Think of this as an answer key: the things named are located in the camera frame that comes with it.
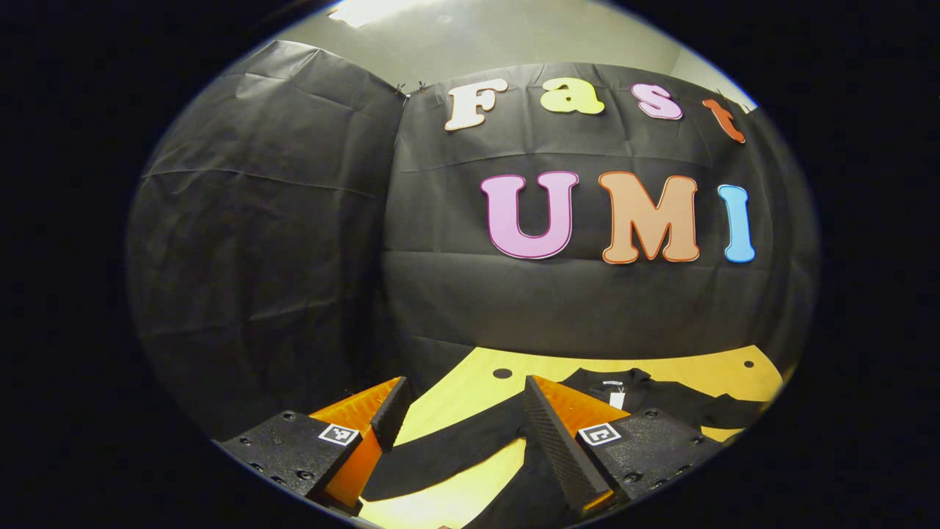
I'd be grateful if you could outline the black backdrop cloth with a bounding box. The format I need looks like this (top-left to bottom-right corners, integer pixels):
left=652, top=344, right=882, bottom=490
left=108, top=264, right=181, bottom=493
left=123, top=38, right=820, bottom=442

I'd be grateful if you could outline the black garment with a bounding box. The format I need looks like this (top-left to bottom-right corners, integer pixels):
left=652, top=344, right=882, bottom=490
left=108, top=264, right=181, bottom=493
left=362, top=366, right=773, bottom=529

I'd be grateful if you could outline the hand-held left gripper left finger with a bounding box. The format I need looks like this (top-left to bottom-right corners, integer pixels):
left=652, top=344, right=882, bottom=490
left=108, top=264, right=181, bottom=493
left=213, top=377, right=411, bottom=514

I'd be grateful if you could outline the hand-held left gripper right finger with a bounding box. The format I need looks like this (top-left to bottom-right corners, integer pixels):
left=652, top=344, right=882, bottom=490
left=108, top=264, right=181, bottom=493
left=524, top=375, right=737, bottom=515

